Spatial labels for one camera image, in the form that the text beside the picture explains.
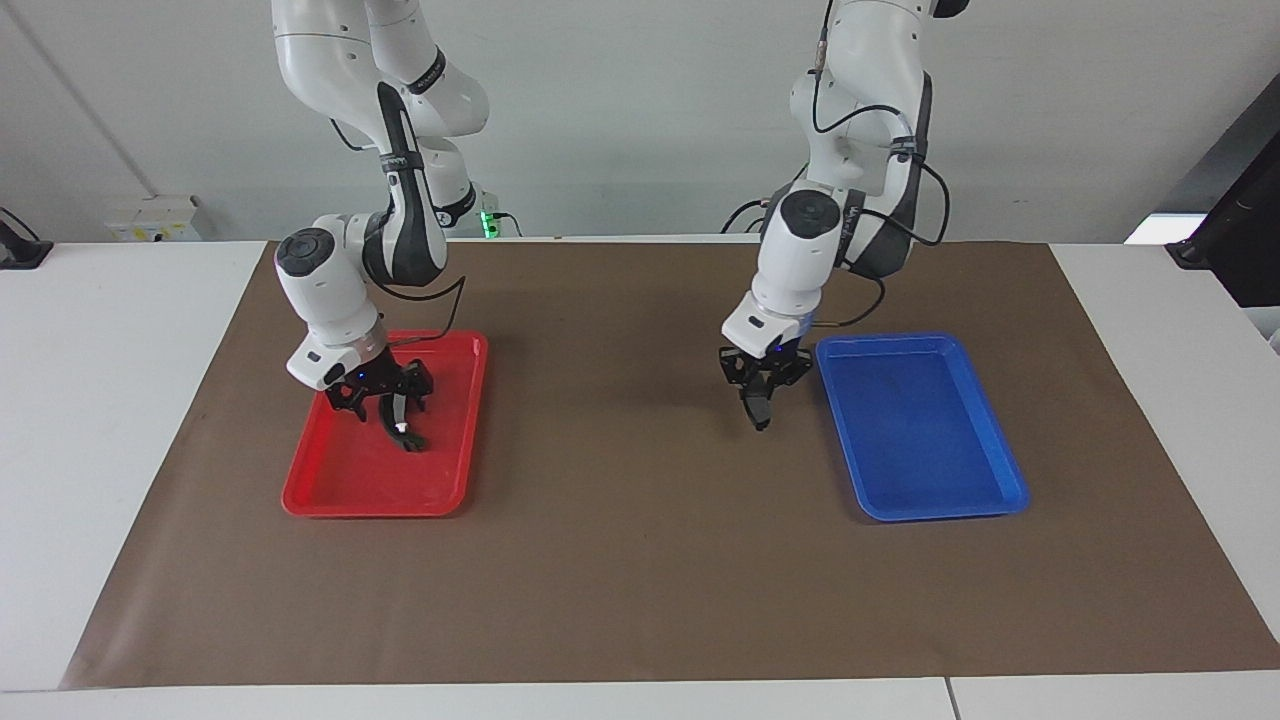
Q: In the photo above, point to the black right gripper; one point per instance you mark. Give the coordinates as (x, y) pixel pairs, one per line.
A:
(380, 375)

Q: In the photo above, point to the small dark brake pad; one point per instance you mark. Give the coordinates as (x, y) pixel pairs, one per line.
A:
(760, 412)

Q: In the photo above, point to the black table clamp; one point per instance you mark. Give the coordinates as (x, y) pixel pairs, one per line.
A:
(20, 252)

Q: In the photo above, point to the curved dark brake shoe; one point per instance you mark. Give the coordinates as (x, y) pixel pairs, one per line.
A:
(410, 440)

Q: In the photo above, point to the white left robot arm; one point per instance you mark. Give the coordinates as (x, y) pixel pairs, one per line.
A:
(800, 260)

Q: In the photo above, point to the brown paper mat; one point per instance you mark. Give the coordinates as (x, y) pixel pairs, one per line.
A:
(640, 580)

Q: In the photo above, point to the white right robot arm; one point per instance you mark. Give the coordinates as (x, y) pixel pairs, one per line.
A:
(320, 290)

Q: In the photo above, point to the red plastic tray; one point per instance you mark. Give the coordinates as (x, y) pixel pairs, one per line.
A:
(350, 470)

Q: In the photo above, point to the blue plastic tray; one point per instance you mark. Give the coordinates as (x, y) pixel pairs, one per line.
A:
(930, 430)

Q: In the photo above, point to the white wall socket box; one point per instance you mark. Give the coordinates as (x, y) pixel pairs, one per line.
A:
(150, 220)

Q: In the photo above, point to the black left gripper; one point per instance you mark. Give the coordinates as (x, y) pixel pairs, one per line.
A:
(768, 362)

